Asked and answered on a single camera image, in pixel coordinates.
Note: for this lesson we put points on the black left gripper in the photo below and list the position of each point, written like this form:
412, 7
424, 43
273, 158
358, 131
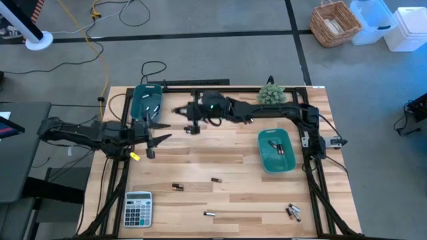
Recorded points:
140, 133

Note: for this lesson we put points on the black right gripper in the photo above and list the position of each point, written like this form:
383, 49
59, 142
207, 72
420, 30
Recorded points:
213, 108

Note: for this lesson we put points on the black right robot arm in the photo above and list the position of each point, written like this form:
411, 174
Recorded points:
277, 110

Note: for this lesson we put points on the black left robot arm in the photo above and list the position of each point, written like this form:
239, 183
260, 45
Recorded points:
83, 133

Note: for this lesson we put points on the black bar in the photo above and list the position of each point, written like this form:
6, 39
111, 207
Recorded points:
193, 82

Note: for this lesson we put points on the yellow tag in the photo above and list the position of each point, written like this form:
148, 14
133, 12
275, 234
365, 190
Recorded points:
134, 156

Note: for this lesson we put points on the dark teal plastic bin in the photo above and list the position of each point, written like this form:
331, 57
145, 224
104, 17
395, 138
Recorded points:
138, 100

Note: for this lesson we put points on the grey desk calculator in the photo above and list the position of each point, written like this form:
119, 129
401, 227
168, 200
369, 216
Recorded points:
137, 210

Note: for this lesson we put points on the potted green plant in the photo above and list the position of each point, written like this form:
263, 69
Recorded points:
271, 94

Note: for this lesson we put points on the small black clip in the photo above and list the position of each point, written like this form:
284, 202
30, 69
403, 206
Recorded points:
270, 81

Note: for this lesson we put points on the light teal plastic bin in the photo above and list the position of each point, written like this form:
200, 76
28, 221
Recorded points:
277, 163

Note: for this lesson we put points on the black desk base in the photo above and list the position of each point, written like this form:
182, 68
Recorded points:
50, 190

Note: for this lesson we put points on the yellow plug connector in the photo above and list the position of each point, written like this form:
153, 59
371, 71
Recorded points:
96, 14

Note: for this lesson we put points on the grey side desk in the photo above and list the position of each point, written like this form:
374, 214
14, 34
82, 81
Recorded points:
23, 160

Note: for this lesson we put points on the black tablet screen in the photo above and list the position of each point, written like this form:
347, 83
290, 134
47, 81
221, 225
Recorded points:
10, 128

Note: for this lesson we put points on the white floor stand with pole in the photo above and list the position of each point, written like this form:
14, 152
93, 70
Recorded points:
39, 40

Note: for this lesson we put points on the wicker basket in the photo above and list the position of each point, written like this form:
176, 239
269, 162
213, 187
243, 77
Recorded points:
333, 25

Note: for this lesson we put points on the person's shoe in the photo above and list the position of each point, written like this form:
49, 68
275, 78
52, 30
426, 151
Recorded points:
10, 32

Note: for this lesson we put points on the clear plastic storage bin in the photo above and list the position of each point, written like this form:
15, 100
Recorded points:
370, 20

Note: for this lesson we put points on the black equipment box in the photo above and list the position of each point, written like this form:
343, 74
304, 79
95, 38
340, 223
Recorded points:
418, 106

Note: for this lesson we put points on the white plastic storage bin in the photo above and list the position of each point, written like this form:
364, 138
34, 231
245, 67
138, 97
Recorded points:
408, 30

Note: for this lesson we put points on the black aluminium table frame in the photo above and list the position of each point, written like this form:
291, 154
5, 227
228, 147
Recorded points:
173, 90

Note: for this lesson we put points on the black wall plug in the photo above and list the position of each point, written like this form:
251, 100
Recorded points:
100, 99

